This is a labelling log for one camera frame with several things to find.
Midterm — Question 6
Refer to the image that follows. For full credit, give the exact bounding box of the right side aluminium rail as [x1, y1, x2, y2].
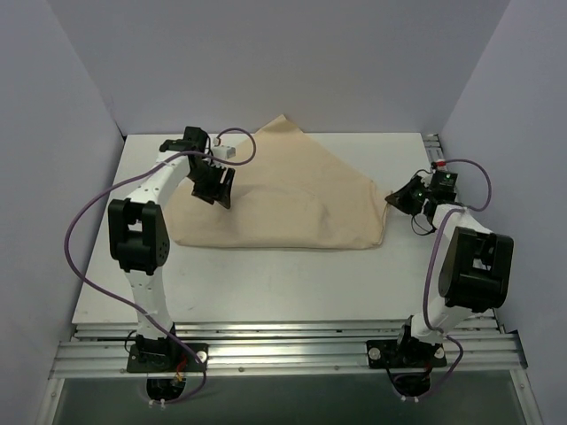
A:
[422, 134, 506, 333]

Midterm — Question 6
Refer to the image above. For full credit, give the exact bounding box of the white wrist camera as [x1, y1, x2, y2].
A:
[212, 144, 236, 160]
[431, 160, 447, 173]

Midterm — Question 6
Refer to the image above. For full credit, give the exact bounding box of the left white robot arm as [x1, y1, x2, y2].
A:
[107, 127, 236, 371]

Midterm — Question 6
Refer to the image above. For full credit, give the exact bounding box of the aluminium rail frame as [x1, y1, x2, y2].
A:
[36, 312, 527, 424]

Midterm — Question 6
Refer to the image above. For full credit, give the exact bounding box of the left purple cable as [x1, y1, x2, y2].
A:
[64, 127, 258, 405]

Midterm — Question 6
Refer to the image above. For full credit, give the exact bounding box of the beige cloth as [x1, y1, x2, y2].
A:
[164, 115, 388, 250]

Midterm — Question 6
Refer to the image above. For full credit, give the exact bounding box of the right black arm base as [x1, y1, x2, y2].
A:
[366, 338, 447, 369]

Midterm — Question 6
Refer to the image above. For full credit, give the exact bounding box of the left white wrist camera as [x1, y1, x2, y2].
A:
[212, 144, 236, 160]

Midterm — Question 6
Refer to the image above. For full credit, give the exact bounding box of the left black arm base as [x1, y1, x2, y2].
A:
[126, 340, 209, 374]

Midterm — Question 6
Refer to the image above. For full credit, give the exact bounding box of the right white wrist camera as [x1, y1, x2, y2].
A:
[431, 160, 447, 173]

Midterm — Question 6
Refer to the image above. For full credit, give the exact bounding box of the black loop cable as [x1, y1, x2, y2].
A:
[409, 212, 437, 236]

